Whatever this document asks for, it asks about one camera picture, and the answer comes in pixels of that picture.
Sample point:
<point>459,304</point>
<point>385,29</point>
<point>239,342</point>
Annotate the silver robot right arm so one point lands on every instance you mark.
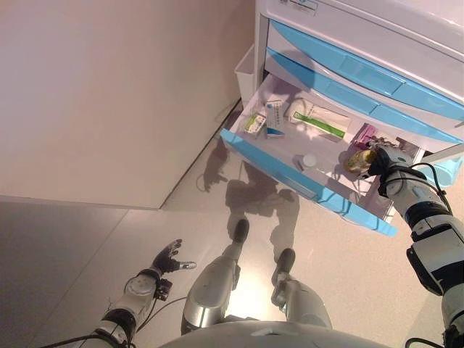
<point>427,224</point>

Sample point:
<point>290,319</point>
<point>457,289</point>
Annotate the blue front medicine drawer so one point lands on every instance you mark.
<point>290,170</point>

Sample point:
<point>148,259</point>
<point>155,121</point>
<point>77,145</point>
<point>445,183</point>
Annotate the long white green box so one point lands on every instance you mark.
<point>319,119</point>

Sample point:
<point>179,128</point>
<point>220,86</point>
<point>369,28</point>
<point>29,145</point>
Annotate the blue front cart drawer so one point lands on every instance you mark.
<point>362,69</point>
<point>344,98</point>

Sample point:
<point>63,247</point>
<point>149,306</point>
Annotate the small green white box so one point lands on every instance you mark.
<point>253,123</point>

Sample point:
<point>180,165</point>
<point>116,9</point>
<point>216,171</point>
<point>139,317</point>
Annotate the pink medicine box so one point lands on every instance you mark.
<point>362,136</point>

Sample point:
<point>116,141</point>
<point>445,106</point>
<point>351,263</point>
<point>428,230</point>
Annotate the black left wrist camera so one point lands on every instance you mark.
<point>163,288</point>

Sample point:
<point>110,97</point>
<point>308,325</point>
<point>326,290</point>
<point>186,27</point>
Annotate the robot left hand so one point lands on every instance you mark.
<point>165,259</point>

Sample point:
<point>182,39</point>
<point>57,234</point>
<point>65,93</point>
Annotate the clear yellow capsule bottle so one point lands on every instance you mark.
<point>359,161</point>

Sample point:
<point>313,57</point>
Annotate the grey robot torso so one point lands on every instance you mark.
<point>272,337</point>

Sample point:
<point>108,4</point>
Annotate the small white pill bottle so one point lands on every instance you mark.
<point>309,159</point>

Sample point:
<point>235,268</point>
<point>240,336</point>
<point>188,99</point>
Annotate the white plastic side bin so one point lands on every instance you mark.
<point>244,79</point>

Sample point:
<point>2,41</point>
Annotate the white medical cart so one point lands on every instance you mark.
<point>380,21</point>

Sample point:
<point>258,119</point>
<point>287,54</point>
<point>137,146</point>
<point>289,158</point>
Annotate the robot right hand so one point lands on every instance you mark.
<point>395,159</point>

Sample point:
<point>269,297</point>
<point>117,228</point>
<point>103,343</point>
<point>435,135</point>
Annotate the blue white medicine box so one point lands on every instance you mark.
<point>274,116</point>

